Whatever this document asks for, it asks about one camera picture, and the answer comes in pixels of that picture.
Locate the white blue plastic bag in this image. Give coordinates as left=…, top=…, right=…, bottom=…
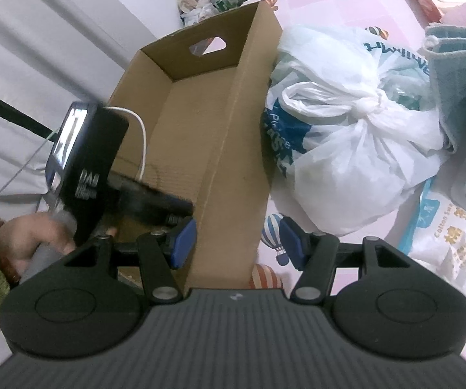
left=262, top=24, right=455, bottom=236

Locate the white curtain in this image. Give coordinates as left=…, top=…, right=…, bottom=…
left=0, top=0, right=187, bottom=211

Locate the teal towel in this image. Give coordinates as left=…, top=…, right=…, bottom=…
left=423, top=22, right=466, bottom=155

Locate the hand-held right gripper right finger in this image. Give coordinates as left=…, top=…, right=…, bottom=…
left=278, top=216, right=414, bottom=304

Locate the white cable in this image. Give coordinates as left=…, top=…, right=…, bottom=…
left=0, top=106, right=148, bottom=208

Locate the pile of crumpled bags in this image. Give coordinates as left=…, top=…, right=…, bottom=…
left=176, top=0, right=217, bottom=26

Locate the person's left hand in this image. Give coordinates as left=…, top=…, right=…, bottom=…
left=0, top=215, right=118, bottom=280

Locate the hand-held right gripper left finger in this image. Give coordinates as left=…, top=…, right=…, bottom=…
left=65, top=218, right=198, bottom=304

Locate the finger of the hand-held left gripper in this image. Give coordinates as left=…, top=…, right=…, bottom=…
left=109, top=173, right=195, bottom=228

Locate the brown cardboard box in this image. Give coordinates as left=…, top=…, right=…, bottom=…
left=107, top=2, right=283, bottom=297

